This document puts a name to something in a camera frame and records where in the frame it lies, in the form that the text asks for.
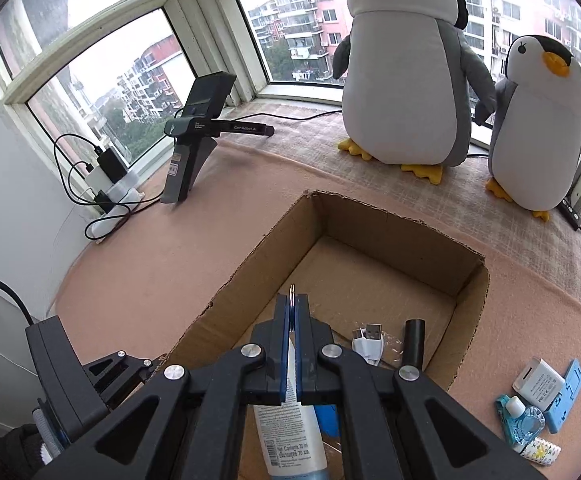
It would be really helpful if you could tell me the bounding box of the black remote control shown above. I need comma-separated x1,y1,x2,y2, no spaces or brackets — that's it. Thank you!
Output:
560,199,581,231

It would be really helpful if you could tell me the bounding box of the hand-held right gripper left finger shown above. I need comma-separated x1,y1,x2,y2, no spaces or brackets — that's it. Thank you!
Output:
33,294,291,480

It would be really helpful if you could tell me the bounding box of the black stand device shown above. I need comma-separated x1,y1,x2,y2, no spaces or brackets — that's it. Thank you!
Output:
163,72,276,206

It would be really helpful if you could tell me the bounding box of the small patterned roll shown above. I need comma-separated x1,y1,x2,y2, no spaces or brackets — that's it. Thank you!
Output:
523,437,562,467

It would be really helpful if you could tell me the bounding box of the power strip with chargers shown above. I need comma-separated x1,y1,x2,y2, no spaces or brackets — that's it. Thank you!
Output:
53,132,144,243

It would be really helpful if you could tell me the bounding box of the pink blanket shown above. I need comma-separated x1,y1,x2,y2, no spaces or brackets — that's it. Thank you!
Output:
53,135,581,480

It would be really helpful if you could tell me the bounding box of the brown cardboard box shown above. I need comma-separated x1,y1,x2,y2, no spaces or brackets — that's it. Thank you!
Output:
153,190,491,480

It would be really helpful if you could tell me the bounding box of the white lotion tube blue cap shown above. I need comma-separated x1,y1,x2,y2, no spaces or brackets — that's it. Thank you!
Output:
253,284,331,480

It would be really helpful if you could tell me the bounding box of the black charger adapter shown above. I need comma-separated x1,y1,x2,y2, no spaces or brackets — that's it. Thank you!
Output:
95,149,128,183

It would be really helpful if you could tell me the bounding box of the white usb cable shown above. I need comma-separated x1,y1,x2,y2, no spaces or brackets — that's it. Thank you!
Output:
351,324,386,366

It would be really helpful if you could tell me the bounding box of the blue phone stand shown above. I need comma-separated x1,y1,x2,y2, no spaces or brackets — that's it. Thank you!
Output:
545,358,581,435

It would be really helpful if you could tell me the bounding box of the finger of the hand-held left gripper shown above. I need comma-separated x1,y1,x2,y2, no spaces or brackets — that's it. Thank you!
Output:
83,351,156,411

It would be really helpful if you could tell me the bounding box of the white plug adapter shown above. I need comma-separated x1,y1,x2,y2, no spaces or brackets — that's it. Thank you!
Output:
511,356,566,403

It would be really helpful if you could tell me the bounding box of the black cylinder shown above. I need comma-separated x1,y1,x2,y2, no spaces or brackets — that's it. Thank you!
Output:
403,319,426,371

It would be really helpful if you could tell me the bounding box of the thin black cable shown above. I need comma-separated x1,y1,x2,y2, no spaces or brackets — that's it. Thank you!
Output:
230,107,343,123

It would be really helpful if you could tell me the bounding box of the blue round tape measure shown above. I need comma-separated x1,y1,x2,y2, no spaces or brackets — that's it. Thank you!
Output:
315,405,341,438

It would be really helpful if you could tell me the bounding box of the thick black cable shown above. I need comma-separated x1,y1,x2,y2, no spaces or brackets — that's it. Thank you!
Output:
0,276,36,326

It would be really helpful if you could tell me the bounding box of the small penguin plush toy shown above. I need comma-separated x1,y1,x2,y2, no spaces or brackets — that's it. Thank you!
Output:
473,35,581,223

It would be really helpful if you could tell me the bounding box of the large penguin plush toy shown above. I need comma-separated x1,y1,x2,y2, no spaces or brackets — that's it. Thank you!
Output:
333,0,498,186

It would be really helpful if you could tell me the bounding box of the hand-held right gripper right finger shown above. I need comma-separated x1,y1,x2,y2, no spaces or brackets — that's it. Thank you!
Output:
294,294,551,480

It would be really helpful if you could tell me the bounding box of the checkered blanket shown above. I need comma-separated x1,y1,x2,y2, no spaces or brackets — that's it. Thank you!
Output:
218,115,581,321

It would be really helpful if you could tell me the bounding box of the clear blue correction tape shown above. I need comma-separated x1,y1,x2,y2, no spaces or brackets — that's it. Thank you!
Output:
495,395,546,456

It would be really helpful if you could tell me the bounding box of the small white-capped bottle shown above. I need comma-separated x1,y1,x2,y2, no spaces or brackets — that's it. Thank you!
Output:
503,395,527,419

